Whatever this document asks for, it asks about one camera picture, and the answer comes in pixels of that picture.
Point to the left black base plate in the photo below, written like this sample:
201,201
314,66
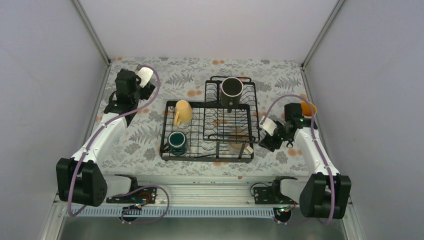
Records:
144,196

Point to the left aluminium frame post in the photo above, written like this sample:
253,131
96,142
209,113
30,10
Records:
91,31

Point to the right aluminium frame post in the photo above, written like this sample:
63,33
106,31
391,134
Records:
322,33

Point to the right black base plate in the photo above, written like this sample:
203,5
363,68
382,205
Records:
264,195

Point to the black mug white rim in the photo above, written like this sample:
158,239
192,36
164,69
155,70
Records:
230,94

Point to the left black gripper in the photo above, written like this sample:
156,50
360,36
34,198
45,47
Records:
148,91

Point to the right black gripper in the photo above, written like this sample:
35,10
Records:
269,144

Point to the grey slotted cable duct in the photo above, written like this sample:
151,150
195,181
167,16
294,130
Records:
180,212

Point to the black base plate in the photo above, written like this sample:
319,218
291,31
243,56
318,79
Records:
264,195
144,196

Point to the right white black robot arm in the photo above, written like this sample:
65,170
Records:
326,192

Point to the floral patterned tablecloth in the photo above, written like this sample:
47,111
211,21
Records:
137,150

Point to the black wire dish rack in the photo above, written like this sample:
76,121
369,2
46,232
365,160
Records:
213,127

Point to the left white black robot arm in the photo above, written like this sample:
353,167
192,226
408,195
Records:
80,178

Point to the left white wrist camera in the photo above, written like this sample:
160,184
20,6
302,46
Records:
144,74

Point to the aluminium mounting rail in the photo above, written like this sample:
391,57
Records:
203,194

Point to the dark green mug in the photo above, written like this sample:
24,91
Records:
177,144

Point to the aluminium frame post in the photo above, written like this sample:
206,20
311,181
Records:
91,31
322,33

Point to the yellow mug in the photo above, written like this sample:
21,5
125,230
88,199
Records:
183,113

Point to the white mug orange interior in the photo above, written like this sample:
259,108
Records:
308,109

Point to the beige cream mug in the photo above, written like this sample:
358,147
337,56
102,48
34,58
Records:
239,146

